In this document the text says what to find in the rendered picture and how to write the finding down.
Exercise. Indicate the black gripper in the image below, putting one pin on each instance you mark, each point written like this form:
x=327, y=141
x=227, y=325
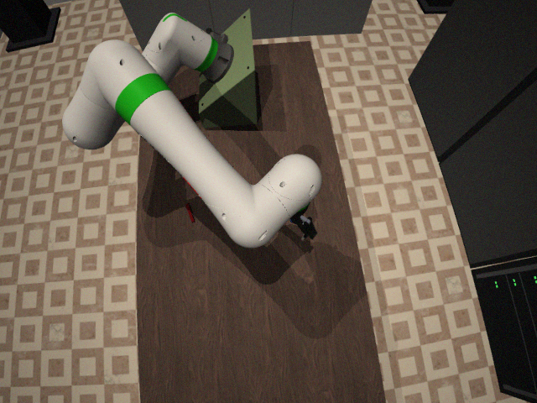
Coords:
x=306, y=226

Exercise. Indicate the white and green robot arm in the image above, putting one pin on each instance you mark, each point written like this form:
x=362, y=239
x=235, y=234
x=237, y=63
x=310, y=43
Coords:
x=119, y=84

